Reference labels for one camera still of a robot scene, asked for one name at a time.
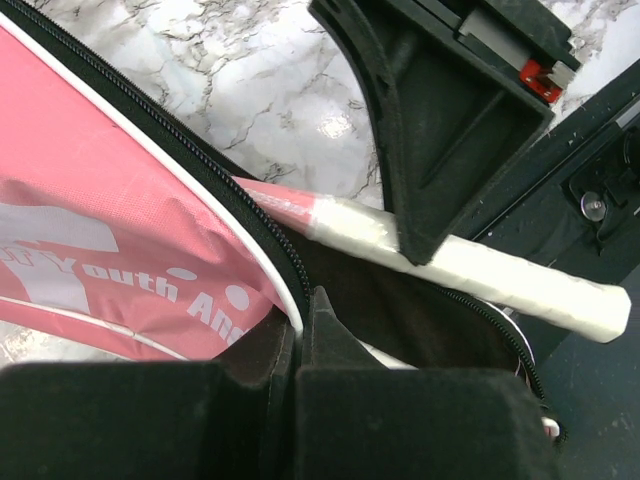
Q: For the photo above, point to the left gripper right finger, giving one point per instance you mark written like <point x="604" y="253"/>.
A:
<point x="356" y="419"/>

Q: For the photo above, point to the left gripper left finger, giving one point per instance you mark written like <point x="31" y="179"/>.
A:
<point x="216" y="419"/>

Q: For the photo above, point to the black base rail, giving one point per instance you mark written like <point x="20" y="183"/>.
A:
<point x="572" y="203"/>

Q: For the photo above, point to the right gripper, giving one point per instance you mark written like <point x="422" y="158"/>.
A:
<point x="454" y="90"/>

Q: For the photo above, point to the pink badminton racket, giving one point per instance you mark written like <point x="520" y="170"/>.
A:
<point x="450" y="260"/>

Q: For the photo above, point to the pink racket bag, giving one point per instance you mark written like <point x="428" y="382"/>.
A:
<point x="118" y="230"/>

